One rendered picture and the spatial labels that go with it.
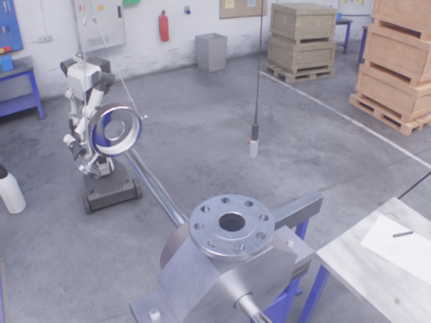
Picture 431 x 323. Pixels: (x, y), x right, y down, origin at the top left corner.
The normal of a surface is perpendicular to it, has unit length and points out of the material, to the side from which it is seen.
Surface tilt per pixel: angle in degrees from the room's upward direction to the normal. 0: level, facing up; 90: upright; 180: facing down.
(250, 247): 0
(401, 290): 0
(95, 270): 0
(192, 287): 45
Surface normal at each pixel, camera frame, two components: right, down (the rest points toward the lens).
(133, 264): 0.00, -0.82
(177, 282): -0.60, -0.36
